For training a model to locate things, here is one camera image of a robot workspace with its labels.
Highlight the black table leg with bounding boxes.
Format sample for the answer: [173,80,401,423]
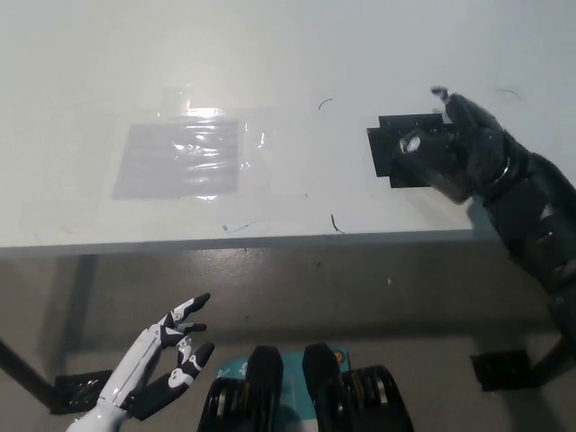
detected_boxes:
[0,337,58,409]

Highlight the clear plastic sheet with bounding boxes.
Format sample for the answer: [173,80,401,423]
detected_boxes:
[111,120,240,200]

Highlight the dark grey whiteboard eraser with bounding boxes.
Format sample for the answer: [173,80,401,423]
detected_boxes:
[395,143,474,206]

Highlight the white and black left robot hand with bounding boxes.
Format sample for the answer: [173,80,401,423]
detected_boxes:
[96,292,216,422]

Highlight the dark right robot hand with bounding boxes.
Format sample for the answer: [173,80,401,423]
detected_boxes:
[393,85,517,199]

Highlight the clear plastic film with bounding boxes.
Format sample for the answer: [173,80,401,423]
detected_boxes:
[98,85,311,212]

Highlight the clear tape strip teal end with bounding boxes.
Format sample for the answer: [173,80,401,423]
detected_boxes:
[220,219,262,233]

